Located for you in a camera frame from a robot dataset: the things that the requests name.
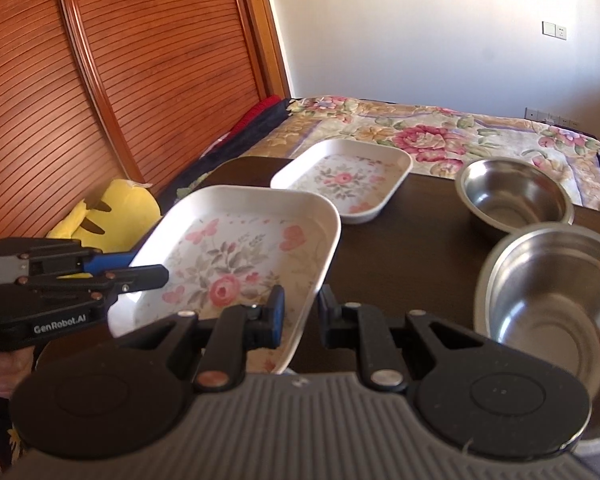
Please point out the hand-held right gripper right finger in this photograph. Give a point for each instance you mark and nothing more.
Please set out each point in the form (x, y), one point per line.
(326, 315)

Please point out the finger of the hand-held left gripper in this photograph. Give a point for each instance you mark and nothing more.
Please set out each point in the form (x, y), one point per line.
(140, 277)
(112, 264)

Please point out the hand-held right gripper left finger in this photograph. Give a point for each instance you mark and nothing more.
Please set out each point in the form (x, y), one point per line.
(276, 317)

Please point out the large floral white tray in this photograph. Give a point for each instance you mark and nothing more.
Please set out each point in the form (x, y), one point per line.
(230, 240)

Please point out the small floral white tray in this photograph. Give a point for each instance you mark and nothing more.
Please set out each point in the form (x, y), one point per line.
(340, 175)

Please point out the medium steel bowl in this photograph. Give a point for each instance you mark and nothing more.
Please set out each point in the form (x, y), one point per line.
(515, 195)

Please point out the large steel bowl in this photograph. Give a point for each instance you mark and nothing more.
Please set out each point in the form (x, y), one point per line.
(555, 300)

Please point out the person's left hand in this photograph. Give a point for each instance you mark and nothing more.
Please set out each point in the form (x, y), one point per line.
(10, 375)

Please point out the yellow plush toy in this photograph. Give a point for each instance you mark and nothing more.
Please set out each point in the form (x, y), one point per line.
(125, 205)

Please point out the dark blue blanket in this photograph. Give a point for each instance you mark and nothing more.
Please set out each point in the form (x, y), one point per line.
(240, 145)

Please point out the red cloth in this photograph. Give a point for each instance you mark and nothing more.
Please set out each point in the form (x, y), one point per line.
(257, 112)

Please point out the wooden slatted wardrobe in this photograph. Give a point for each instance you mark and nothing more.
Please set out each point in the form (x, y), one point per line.
(130, 60)

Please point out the floral bedspread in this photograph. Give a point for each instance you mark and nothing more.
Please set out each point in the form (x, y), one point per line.
(430, 135)

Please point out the row of wall sockets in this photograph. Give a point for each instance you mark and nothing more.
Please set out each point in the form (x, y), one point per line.
(550, 117)

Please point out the white wall switch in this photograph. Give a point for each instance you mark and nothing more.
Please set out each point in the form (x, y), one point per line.
(554, 30)

